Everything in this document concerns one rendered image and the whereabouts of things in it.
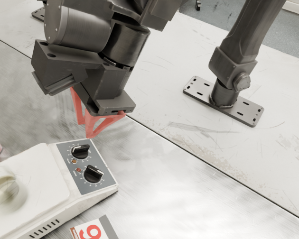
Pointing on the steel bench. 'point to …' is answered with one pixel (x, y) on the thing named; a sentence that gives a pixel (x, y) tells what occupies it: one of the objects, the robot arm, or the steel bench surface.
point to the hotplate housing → (52, 215)
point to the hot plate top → (22, 168)
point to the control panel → (86, 187)
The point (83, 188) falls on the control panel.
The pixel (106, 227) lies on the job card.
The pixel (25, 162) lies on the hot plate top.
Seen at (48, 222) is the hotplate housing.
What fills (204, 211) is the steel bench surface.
